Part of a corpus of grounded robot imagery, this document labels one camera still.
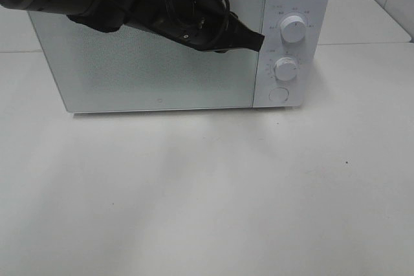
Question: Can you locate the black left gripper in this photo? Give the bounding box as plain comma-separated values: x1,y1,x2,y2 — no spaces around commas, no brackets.
124,0,264,52

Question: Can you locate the white timer knob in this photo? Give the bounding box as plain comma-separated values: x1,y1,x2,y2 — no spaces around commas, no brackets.
274,57,299,81

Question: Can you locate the round white door button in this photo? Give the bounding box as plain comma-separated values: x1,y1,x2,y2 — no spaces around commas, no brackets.
268,87,289,103

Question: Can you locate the white microwave door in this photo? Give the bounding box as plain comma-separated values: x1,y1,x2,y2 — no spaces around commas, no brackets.
29,12,258,113

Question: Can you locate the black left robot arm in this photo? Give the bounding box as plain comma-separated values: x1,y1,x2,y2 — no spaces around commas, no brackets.
1,0,264,52

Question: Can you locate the upper white power knob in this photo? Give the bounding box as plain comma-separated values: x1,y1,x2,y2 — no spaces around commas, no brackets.
280,15,307,43

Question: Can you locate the white microwave oven body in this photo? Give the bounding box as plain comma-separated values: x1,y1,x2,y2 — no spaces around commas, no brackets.
230,0,328,108

